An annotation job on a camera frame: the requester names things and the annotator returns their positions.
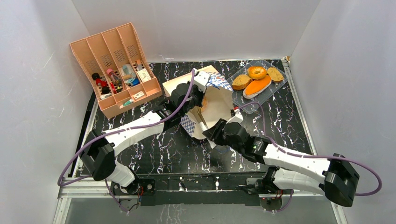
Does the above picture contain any orange fake bread loaf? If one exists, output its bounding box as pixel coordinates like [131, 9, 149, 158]
[242, 75, 272, 99]

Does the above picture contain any clear plastic tray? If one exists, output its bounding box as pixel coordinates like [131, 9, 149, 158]
[227, 60, 288, 114]

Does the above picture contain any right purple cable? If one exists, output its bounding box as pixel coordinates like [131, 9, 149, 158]
[233, 102, 382, 214]

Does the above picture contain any peach desk organizer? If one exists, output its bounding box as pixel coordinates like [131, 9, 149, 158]
[70, 23, 162, 118]

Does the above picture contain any small white box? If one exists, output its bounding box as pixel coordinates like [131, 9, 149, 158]
[133, 91, 145, 100]

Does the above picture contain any aluminium frame rail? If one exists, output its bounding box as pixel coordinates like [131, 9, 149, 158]
[53, 173, 347, 224]

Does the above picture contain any purple cable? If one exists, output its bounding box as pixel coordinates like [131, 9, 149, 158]
[57, 69, 196, 214]
[233, 102, 382, 214]

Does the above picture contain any black red toy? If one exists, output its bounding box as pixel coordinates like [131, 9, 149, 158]
[92, 73, 111, 94]

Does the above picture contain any pink capped bottle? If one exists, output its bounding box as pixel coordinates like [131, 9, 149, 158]
[106, 69, 123, 91]

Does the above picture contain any orange topped bread slice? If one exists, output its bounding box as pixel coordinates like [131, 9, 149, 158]
[200, 97, 208, 112]

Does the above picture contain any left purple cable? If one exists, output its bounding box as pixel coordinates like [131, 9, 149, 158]
[57, 69, 196, 214]

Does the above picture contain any white label card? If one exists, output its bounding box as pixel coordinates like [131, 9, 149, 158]
[137, 68, 152, 83]

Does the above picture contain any round speckled bread slice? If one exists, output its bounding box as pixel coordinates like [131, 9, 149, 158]
[267, 67, 284, 83]

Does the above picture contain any green white tube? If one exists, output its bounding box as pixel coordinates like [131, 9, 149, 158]
[120, 99, 134, 108]

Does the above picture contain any checkered paper bag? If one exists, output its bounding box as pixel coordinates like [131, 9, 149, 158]
[180, 65, 233, 140]

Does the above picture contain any fake donut bread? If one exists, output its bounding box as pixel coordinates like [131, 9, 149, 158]
[247, 66, 267, 80]

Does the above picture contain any light blue tape dispenser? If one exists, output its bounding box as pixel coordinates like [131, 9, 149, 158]
[121, 64, 136, 84]

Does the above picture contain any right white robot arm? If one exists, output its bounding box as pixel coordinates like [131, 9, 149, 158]
[203, 119, 360, 207]

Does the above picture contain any brown bread slice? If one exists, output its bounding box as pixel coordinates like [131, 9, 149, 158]
[232, 74, 253, 90]

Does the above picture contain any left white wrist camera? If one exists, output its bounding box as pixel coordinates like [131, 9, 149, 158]
[191, 68, 211, 93]

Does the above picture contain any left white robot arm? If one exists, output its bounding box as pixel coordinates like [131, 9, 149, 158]
[79, 82, 206, 195]

